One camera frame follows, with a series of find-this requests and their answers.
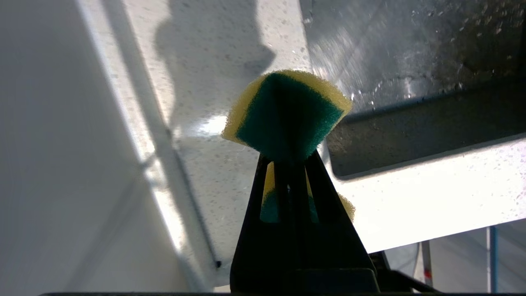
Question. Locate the stainless steel sink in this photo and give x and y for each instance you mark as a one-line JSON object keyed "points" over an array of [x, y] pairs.
{"points": [[415, 86]]}

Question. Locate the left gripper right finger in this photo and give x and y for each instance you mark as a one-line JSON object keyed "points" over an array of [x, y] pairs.
{"points": [[337, 242]]}

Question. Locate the yellow and green sponge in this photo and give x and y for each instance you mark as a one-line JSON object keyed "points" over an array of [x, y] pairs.
{"points": [[287, 115]]}

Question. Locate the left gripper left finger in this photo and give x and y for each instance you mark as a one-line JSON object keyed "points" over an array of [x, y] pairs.
{"points": [[250, 242]]}

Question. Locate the white speckled countertop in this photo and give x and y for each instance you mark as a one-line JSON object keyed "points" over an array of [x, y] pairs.
{"points": [[431, 193]]}

